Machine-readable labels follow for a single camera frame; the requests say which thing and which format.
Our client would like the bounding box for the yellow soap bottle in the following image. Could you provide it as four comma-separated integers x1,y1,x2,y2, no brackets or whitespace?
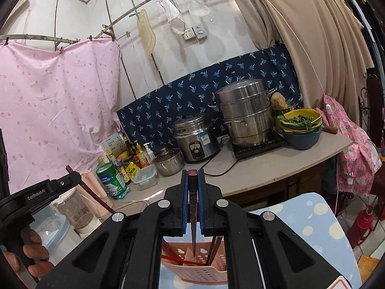
134,140,151,170

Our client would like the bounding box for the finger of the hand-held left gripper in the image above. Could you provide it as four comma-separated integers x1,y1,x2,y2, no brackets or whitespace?
45,172,82,194

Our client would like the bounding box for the brown chopstick gold band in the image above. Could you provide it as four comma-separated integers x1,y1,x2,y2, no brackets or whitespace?
205,237,216,266
211,235,224,265

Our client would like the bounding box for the hanging white cloth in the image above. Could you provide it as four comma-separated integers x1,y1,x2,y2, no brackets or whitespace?
157,0,187,36

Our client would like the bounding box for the black power cable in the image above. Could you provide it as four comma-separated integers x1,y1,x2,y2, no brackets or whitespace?
199,135,239,177

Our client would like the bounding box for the clear food container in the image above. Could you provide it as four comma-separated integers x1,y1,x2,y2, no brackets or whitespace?
133,164,159,191

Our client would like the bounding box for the small steel pot with lid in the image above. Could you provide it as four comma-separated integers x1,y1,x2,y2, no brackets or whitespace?
152,147,185,177

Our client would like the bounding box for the wall socket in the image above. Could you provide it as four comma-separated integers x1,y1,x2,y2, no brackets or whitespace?
183,23,209,41

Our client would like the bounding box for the yellow bowl with greens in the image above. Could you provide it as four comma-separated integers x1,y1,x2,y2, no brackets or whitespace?
276,108,324,133

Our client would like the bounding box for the yellow packet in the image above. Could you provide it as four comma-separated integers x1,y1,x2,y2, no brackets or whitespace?
124,162,141,185

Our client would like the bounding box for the beige curtain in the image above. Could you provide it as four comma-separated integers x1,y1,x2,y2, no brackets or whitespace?
228,0,377,128

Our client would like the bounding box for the navy printed cloth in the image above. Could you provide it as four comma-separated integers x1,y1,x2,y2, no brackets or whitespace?
116,45,304,146

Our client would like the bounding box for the hanging wooden cutting board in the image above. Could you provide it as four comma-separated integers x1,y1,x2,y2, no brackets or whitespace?
136,8,158,57

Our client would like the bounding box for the steel rice cooker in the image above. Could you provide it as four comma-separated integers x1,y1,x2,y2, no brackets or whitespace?
172,113,221,164

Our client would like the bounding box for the pink dotted curtain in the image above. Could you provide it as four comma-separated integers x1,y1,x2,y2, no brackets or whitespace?
0,38,121,194

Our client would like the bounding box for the pink perforated utensil holder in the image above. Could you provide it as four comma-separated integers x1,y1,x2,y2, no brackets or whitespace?
161,237,230,287

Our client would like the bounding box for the blue printed tablecloth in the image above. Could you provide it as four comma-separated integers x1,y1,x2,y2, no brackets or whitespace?
159,191,362,289

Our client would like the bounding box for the wooden counter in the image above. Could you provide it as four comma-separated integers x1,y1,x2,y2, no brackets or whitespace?
114,129,354,214

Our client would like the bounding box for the red bottle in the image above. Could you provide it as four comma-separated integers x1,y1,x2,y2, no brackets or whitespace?
345,204,375,249

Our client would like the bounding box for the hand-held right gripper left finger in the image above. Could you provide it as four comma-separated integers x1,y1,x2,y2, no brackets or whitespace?
36,170,189,289

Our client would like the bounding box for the white pump bottle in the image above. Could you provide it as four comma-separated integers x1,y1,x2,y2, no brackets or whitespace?
142,142,156,165

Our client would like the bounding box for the dark brown chopstick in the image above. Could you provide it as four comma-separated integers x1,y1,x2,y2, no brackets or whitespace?
163,238,182,266

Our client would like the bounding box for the white carton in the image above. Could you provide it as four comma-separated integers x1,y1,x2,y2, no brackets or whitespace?
100,133,129,161

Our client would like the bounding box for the person's left hand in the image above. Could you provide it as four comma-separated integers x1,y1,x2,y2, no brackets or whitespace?
2,228,55,281

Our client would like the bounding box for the large steel steamer pot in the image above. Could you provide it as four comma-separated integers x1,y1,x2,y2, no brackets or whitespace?
207,79,279,149

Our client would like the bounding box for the blue plastic basin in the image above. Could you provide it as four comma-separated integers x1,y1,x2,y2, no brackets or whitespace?
281,125,323,151

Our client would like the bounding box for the brown loofah sponge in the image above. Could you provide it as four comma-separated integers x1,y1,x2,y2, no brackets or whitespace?
270,92,289,110

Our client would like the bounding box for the pink pineapple print cloth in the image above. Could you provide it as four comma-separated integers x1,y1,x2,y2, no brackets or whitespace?
315,94,384,197

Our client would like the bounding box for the green plastic bottle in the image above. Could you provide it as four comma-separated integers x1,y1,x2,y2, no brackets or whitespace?
96,162,129,200

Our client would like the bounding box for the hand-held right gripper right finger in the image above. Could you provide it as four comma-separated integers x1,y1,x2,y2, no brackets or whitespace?
198,170,351,289

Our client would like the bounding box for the black induction cooker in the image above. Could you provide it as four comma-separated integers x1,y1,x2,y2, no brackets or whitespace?
230,132,287,160

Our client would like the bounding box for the glass jug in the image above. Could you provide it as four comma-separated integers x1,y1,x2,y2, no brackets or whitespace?
51,187,103,236

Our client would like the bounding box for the cardboard box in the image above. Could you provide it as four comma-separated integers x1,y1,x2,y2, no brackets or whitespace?
357,254,383,284

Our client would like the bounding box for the dark red chopstick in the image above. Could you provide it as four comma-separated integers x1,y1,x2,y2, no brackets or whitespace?
187,169,199,259
65,165,117,215

